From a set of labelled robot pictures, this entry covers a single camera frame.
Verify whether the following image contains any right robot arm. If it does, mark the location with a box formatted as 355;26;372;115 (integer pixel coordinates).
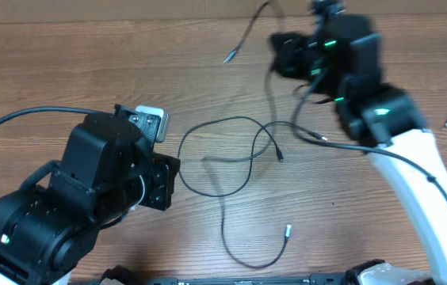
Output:
270;1;447;284

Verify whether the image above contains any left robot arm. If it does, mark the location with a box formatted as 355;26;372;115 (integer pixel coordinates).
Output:
0;105;181;284

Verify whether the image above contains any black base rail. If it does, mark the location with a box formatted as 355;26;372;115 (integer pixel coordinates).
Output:
78;259;431;285

